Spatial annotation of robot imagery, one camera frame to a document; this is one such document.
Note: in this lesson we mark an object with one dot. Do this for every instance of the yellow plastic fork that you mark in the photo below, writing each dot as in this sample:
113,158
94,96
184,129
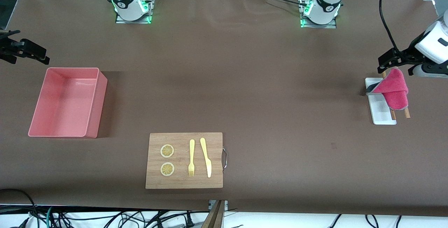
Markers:
191,151

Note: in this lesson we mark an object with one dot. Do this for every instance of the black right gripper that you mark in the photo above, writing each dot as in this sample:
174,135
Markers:
10,48

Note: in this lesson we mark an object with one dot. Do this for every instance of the lemon slice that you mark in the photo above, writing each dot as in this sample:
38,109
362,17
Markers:
167,169
167,151

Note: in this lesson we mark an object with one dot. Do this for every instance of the wooden cutting board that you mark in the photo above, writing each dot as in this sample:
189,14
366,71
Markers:
182,182

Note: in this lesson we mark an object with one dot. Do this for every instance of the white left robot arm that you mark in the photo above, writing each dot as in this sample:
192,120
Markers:
327,0

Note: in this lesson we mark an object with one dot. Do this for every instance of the pink cloth with grey back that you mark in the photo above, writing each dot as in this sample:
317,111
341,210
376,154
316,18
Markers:
395,88

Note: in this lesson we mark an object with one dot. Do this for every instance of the black power plug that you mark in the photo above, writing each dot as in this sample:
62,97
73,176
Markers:
190,222

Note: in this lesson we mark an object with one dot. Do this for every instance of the silver metal bracket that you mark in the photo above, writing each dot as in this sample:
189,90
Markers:
226,205

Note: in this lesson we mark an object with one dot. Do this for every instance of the brown wooden beam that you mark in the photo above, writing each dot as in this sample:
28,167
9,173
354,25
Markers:
215,217

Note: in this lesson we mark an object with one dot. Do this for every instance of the white rectangular tray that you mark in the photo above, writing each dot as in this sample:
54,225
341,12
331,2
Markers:
381,114

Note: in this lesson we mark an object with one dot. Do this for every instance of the pink plastic bin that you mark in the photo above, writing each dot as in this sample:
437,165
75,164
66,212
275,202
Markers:
63,105

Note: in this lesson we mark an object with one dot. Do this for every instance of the yellow plastic knife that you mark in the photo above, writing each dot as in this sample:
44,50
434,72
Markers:
206,158

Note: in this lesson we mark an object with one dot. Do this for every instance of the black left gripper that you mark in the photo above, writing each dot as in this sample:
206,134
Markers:
408,53

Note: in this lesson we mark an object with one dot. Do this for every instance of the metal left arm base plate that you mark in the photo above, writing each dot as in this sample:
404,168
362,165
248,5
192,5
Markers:
332,26

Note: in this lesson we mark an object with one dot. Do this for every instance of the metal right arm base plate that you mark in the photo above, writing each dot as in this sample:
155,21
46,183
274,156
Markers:
120,20

